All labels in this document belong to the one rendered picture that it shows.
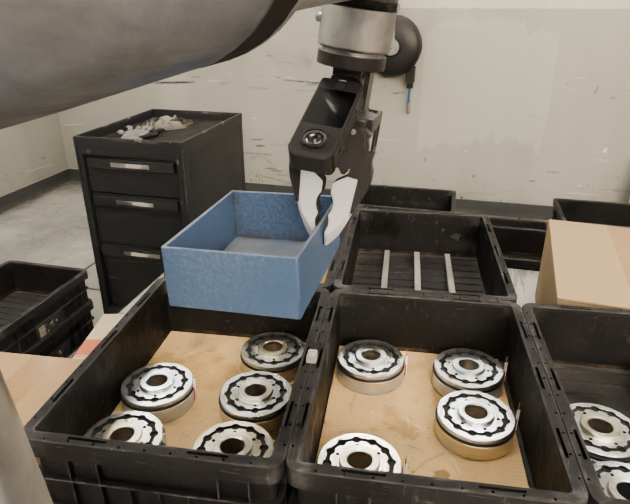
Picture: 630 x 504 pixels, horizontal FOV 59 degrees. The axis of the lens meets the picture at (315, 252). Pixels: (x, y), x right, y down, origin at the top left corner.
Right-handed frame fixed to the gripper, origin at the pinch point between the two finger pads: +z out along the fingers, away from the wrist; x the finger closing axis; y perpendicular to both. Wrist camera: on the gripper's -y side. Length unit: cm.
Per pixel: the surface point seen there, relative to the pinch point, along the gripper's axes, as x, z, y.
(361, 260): 2, 29, 56
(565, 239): -39, 16, 63
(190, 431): 12.8, 30.9, -4.8
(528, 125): -53, 41, 330
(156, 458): 9.8, 20.9, -18.9
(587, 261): -42, 16, 53
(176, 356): 23.3, 32.2, 10.4
